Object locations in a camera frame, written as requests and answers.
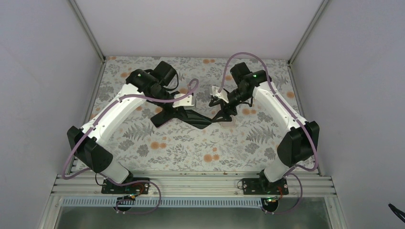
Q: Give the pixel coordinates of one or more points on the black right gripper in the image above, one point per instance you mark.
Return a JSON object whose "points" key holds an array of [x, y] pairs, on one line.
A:
{"points": [[223, 112]]}

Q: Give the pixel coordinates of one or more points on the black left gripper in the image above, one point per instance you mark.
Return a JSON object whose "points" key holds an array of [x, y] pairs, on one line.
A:
{"points": [[181, 111]]}

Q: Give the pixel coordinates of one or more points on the beige phone case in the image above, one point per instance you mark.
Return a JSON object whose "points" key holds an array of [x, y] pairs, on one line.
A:
{"points": [[228, 124]]}

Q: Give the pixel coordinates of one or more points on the black smartphone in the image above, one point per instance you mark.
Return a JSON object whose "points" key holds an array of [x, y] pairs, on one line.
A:
{"points": [[161, 118], [196, 119]]}

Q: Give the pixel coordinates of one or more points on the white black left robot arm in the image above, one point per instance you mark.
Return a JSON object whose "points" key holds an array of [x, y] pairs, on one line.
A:
{"points": [[87, 142]]}

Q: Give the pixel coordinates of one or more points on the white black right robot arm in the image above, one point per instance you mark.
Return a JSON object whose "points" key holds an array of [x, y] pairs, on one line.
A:
{"points": [[300, 139]]}

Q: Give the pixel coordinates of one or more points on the floral patterned table mat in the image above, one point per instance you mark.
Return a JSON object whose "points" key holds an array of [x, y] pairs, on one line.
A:
{"points": [[176, 146]]}

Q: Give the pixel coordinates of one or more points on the black object at edge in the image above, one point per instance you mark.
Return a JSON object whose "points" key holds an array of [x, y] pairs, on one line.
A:
{"points": [[399, 213]]}

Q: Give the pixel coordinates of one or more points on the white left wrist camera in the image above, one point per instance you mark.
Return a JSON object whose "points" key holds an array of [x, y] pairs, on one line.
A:
{"points": [[187, 103]]}

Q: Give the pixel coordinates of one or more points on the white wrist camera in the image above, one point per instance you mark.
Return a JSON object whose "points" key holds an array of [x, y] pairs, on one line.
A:
{"points": [[223, 94], [187, 103]]}

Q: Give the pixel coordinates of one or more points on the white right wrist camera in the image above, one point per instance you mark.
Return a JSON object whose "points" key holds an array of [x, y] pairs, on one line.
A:
{"points": [[223, 94]]}

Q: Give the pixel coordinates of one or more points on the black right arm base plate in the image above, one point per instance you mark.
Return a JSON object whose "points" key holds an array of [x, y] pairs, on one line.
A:
{"points": [[258, 186]]}

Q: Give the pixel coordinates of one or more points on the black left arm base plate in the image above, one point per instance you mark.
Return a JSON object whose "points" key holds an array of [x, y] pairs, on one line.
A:
{"points": [[141, 187]]}

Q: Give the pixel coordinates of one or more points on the aluminium frame post left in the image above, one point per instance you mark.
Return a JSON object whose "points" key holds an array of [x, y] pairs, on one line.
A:
{"points": [[78, 13]]}

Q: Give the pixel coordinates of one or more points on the aluminium frame post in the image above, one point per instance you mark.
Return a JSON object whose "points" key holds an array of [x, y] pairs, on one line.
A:
{"points": [[319, 12], [78, 13]]}

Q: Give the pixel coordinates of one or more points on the aluminium front rail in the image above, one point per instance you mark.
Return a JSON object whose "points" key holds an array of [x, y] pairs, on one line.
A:
{"points": [[198, 184]]}

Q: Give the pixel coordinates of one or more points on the slotted grey cable duct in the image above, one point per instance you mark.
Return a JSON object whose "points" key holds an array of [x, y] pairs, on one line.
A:
{"points": [[165, 202]]}

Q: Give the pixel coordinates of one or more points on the aluminium frame post right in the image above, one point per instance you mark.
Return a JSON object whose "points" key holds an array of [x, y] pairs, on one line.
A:
{"points": [[319, 12]]}

